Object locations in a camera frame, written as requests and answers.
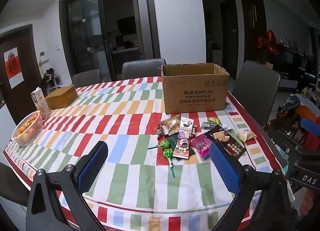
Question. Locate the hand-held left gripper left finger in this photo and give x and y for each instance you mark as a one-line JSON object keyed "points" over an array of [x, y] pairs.
{"points": [[92, 168]]}

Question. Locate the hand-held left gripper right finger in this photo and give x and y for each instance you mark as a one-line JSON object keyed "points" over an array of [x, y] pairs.
{"points": [[225, 168]]}

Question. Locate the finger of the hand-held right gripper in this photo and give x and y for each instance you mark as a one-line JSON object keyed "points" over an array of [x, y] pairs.
{"points": [[280, 136], [310, 124]]}

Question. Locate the black brown snack packet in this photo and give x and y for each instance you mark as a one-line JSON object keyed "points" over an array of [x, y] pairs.
{"points": [[226, 141]]}

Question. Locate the magenta snack packet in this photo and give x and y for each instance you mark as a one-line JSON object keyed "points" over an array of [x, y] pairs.
{"points": [[201, 146]]}

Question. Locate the pale yellow snack packet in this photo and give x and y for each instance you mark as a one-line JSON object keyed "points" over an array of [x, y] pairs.
{"points": [[246, 136]]}

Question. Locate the silver snack bar wrapper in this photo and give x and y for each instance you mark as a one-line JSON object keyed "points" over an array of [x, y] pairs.
{"points": [[208, 125]]}

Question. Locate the small green snack packet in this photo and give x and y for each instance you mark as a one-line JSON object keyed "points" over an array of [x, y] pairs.
{"points": [[213, 120]]}

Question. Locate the pink white snack packet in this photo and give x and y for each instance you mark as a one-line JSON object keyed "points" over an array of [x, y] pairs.
{"points": [[184, 136]]}

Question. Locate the green lollipop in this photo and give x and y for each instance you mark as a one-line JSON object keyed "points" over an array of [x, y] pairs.
{"points": [[162, 144], [168, 156]]}

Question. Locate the dark green snack packet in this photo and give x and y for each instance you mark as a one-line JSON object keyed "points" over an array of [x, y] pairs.
{"points": [[172, 141]]}

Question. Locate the foil candy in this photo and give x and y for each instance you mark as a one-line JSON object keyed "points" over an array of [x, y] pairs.
{"points": [[160, 130]]}

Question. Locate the brown cardboard box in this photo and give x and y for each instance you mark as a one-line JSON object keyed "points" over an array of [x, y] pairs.
{"points": [[195, 91]]}

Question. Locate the person's right forearm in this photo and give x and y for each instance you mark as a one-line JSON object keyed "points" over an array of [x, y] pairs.
{"points": [[306, 204]]}

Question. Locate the green cloth bag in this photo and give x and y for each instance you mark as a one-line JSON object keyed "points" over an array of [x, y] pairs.
{"points": [[291, 106]]}

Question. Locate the grey dining chair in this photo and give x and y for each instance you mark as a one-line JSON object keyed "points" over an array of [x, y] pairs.
{"points": [[86, 78], [257, 91], [142, 68]]}

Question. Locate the striped colourful tablecloth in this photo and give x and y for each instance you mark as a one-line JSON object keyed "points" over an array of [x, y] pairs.
{"points": [[120, 126]]}

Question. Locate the white plastic fruit basket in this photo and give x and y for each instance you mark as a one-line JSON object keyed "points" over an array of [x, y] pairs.
{"points": [[28, 133]]}

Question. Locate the woven wicker box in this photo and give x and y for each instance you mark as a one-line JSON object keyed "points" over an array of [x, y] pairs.
{"points": [[61, 97]]}

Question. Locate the pile of oranges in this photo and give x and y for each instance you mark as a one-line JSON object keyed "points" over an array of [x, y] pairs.
{"points": [[26, 126]]}

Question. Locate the white orange drink carton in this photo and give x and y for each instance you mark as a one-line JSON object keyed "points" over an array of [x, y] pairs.
{"points": [[40, 103]]}

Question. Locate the red foil balloon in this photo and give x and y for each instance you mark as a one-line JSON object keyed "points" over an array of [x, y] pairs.
{"points": [[268, 42]]}

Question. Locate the small white shelf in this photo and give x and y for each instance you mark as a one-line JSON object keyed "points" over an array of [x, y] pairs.
{"points": [[51, 78]]}

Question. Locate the dark brown door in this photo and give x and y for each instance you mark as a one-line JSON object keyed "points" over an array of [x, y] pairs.
{"points": [[17, 76]]}

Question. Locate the red white door poster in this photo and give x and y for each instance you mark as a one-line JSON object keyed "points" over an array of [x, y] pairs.
{"points": [[13, 67]]}

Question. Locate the sliding glass door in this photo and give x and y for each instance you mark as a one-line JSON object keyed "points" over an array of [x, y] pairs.
{"points": [[87, 33]]}

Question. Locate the white wall intercom panel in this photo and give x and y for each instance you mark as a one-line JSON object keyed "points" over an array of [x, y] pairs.
{"points": [[43, 55]]}

